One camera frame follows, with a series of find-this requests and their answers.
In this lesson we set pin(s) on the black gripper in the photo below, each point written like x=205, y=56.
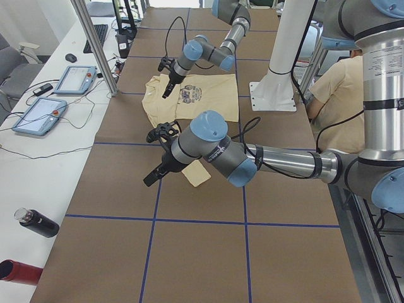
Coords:
x=173, y=77
x=168, y=160

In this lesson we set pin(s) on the beige long sleeve shirt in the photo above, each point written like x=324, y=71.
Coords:
x=196, y=94

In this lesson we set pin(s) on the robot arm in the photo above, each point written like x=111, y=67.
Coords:
x=375, y=174
x=223, y=56

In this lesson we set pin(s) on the far teach pendant tablet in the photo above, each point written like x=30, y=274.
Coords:
x=76, y=80

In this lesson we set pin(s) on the teach pendant tablet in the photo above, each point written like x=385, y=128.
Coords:
x=41, y=116
x=76, y=80

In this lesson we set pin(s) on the black computer mouse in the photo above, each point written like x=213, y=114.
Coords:
x=70, y=58

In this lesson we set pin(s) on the near teach pendant tablet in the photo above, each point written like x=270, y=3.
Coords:
x=41, y=116

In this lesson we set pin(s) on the black thermos bottle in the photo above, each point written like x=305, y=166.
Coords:
x=36, y=222

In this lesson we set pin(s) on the brown paper table cover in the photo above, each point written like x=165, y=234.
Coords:
x=275, y=240

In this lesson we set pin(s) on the grey office chair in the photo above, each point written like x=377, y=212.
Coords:
x=18, y=69

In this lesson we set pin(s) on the person in beige shirt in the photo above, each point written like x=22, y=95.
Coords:
x=337, y=121

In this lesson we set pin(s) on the red thermos bottle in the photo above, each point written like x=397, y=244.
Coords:
x=17, y=272

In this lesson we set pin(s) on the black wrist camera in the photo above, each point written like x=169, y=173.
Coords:
x=164, y=132
x=166, y=63

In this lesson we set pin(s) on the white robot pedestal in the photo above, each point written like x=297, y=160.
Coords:
x=274, y=92

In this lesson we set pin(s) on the aluminium frame post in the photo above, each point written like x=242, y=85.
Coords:
x=91, y=35

